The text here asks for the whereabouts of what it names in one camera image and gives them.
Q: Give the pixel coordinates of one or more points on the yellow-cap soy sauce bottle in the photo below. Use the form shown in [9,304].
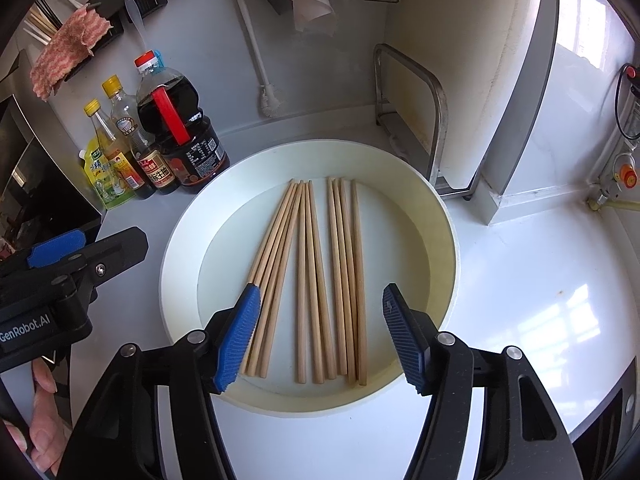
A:
[157,170]

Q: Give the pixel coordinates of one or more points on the white plastic hanging utensil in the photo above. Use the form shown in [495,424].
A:
[132,15]

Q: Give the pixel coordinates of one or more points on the pink dishcloth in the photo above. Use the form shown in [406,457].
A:
[65,50]

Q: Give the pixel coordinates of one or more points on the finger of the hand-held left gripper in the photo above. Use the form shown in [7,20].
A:
[55,249]
[120,250]

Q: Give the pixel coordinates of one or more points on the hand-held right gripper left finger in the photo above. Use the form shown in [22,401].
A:
[237,340]

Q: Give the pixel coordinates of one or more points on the white dish brush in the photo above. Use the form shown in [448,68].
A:
[270,100]

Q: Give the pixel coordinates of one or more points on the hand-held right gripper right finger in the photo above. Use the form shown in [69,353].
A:
[405,340]

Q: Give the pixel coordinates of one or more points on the black range hood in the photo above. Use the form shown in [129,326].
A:
[50,185]

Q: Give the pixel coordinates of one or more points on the utensils in wall holder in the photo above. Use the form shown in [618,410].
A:
[42,22]

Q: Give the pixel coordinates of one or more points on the yellow seasoning pouch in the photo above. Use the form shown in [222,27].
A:
[107,182]

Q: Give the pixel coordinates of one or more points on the small yellow-cap vinegar bottle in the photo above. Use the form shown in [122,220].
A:
[125,170]

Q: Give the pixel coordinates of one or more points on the white round basin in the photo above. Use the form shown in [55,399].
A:
[400,220]

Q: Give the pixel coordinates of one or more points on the person's left hand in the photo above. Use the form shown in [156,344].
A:
[45,430]

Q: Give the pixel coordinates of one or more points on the bundle of wooden chopsticks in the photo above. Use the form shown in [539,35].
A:
[306,280]

